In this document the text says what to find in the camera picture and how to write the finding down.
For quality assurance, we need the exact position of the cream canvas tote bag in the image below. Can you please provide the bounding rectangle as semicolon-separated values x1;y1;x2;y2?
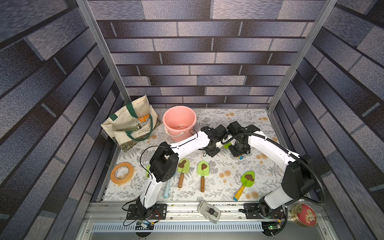
101;96;162;152

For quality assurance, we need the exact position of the green shovel brown handle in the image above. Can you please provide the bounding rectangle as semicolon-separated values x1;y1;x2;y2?
197;161;210;193

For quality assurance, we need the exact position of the round red gold tin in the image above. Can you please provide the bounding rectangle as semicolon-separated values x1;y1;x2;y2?
291;204;318;227

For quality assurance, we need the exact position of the grey tape dispenser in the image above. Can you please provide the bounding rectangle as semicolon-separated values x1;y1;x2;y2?
197;201;221;224

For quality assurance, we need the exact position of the green trowel yellow blue handle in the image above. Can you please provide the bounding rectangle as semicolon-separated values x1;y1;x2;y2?
224;143;244;160

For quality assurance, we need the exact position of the pink plastic bucket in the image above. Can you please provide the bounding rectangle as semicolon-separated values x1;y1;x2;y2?
163;106;197;142

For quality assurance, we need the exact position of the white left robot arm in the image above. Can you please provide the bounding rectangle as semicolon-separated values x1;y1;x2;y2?
122;125;228;221

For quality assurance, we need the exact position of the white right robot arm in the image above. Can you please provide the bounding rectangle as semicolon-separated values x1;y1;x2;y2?
219;121;326;218

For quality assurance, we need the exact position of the green trowel brown handle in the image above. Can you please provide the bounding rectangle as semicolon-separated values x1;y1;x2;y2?
177;158;190;189

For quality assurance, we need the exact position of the orange tape roll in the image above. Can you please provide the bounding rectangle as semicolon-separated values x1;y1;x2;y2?
111;162;135;185

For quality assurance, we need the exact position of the green hand rake wooden handle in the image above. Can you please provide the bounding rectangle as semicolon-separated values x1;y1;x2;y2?
146;164;151;178

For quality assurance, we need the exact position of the blue trowel with soil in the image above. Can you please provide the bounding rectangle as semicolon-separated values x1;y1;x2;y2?
164;180;172;199

